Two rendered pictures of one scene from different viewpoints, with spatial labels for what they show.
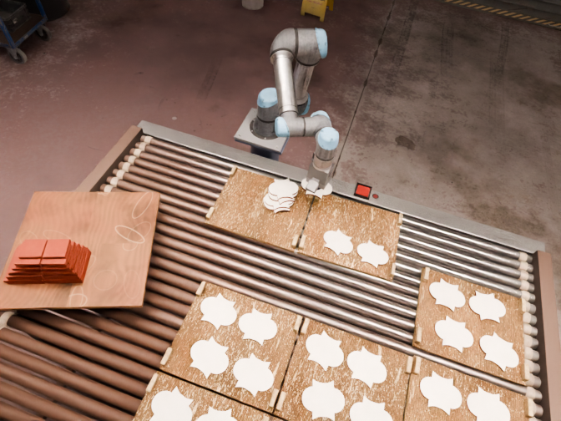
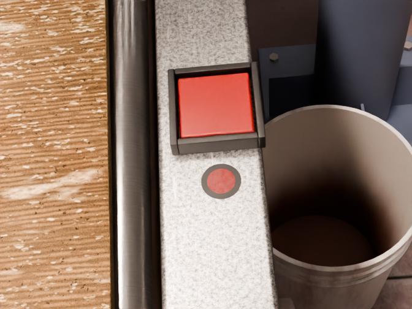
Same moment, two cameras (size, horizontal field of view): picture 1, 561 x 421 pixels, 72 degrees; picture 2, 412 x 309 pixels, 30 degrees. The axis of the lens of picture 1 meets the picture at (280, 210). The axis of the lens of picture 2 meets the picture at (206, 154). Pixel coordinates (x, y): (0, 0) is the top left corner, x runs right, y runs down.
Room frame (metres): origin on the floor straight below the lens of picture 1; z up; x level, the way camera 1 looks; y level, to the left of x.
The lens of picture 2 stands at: (1.15, -0.74, 1.45)
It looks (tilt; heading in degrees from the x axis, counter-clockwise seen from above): 59 degrees down; 82
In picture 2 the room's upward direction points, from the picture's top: 9 degrees counter-clockwise
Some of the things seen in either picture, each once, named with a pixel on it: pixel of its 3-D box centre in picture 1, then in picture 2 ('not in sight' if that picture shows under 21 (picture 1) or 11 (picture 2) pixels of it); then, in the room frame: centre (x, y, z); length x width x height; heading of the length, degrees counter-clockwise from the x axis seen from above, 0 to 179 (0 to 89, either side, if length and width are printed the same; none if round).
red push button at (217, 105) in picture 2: (362, 191); (215, 108); (1.22, -0.38, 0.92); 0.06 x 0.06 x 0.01; 78
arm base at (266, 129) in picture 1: (267, 120); not in sight; (1.61, 0.14, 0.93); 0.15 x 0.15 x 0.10
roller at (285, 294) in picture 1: (288, 295); not in sight; (0.64, -0.08, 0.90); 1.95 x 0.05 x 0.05; 78
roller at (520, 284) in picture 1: (315, 219); not in sight; (1.03, -0.16, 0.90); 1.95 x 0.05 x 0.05; 78
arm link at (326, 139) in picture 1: (326, 143); not in sight; (1.08, -0.14, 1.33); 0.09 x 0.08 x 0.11; 14
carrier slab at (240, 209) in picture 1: (262, 206); not in sight; (1.04, 0.08, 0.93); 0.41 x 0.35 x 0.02; 78
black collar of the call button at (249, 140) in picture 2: (362, 190); (215, 107); (1.22, -0.38, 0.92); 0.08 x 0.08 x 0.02; 78
